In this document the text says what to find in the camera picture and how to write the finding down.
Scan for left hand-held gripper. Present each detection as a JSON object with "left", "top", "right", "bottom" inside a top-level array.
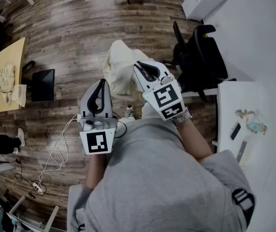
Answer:
[{"left": 78, "top": 78, "right": 118, "bottom": 156}]

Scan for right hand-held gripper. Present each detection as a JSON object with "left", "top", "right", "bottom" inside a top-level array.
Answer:
[{"left": 132, "top": 59, "right": 185, "bottom": 122}]

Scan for cream clothes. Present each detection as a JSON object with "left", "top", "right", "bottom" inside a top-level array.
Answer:
[{"left": 102, "top": 39, "right": 158, "bottom": 102}]

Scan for black mesh office chair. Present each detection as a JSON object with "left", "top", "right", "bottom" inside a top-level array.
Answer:
[{"left": 162, "top": 20, "right": 238, "bottom": 104}]

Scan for person's right forearm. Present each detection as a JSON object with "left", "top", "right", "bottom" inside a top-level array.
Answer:
[{"left": 177, "top": 119, "right": 214, "bottom": 163}]

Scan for person's left forearm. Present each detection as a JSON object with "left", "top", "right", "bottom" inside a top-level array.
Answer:
[{"left": 84, "top": 153, "right": 110, "bottom": 191}]

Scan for black swivel chair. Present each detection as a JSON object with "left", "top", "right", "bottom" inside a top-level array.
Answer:
[{"left": 21, "top": 60, "right": 36, "bottom": 76}]

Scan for person's cream trouser leg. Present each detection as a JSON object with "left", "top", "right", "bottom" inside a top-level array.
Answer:
[{"left": 141, "top": 100, "right": 158, "bottom": 120}]

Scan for person's patterned sneaker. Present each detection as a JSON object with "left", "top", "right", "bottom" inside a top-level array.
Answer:
[{"left": 125, "top": 105, "right": 136, "bottom": 120}]

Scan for silver wristwatch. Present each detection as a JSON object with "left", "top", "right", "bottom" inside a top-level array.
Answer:
[{"left": 176, "top": 108, "right": 193, "bottom": 125}]

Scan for cream cloth bag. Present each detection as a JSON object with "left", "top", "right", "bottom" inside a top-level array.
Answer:
[{"left": 12, "top": 84, "right": 28, "bottom": 108}]

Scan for white desk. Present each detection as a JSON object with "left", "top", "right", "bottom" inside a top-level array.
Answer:
[{"left": 216, "top": 81, "right": 274, "bottom": 169}]

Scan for white water dispenser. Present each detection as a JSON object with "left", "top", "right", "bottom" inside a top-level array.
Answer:
[{"left": 181, "top": 0, "right": 232, "bottom": 22}]

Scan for cream cloth pile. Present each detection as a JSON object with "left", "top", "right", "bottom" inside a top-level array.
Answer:
[{"left": 0, "top": 64, "right": 17, "bottom": 104}]

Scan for person's grey t-shirt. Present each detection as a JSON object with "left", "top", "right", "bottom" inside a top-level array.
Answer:
[{"left": 66, "top": 117, "right": 257, "bottom": 232}]

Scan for black smartphone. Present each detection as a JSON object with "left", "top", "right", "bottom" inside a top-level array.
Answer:
[{"left": 230, "top": 122, "right": 242, "bottom": 141}]

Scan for white power strip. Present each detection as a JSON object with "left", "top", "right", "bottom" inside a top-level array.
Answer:
[{"left": 31, "top": 181, "right": 44, "bottom": 195}]

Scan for yellow wooden table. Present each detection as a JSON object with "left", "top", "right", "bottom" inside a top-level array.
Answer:
[{"left": 0, "top": 37, "right": 27, "bottom": 115}]

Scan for teal beaded toy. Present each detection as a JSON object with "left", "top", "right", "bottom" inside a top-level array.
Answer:
[{"left": 245, "top": 120, "right": 268, "bottom": 135}]

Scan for white box grey edge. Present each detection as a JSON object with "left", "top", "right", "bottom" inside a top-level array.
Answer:
[{"left": 235, "top": 134, "right": 257, "bottom": 167}]

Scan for white cable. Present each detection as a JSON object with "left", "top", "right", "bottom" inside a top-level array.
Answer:
[{"left": 37, "top": 113, "right": 83, "bottom": 191}]

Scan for black floor cable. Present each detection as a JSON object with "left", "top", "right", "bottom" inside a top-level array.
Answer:
[{"left": 14, "top": 159, "right": 36, "bottom": 198}]

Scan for black strap buckle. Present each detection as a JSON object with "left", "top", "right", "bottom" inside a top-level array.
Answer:
[{"left": 232, "top": 188, "right": 256, "bottom": 230}]

